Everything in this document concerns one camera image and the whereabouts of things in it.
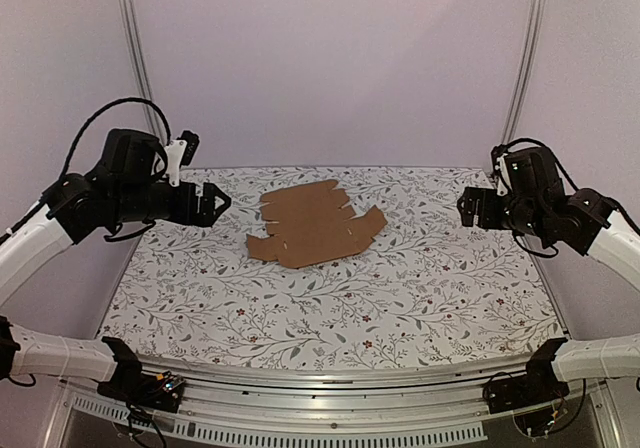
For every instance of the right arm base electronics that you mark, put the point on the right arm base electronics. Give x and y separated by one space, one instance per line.
537 385

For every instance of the floral patterned table mat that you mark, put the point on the floral patterned table mat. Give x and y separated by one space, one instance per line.
427 292

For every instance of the brown cardboard box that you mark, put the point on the brown cardboard box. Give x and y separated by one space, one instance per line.
313 223

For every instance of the right aluminium frame post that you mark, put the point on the right aluminium frame post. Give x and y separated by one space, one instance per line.
526 64

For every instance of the left aluminium frame post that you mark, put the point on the left aluminium frame post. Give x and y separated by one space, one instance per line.
134 46

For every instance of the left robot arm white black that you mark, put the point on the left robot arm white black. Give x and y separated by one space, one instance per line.
136 180

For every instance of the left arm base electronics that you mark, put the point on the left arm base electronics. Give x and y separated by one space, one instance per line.
129 384

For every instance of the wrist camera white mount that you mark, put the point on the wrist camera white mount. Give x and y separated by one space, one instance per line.
180 152
497 155

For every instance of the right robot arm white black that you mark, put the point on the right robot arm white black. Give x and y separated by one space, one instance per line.
535 196

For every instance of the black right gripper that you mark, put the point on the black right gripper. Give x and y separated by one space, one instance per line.
478 208

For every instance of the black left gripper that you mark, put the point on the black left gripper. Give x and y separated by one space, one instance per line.
188 215

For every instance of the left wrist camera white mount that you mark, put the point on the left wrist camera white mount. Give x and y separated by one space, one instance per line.
180 152

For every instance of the aluminium frame post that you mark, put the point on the aluminium frame post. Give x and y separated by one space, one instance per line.
134 46
526 64

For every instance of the aluminium front rail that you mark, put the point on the aluminium front rail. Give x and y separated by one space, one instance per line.
442 406

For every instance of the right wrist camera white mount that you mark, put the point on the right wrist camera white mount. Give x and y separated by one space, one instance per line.
497 155

